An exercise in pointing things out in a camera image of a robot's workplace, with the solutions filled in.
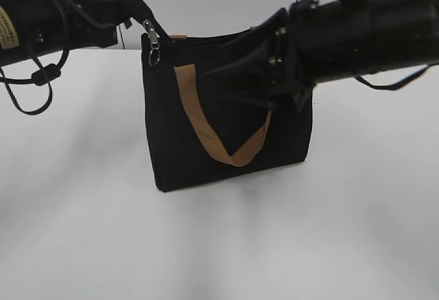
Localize black tote bag tan handles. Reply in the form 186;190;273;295
141;35;313;192

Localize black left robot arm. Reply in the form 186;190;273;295
1;0;158;67

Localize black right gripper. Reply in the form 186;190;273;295
205;8;314;111

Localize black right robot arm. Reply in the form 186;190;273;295
198;0;438;110

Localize silver zipper pull clasp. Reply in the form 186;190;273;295
142;19;161;67

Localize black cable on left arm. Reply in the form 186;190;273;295
0;0;119;115

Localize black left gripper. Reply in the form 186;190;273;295
56;0;156;49

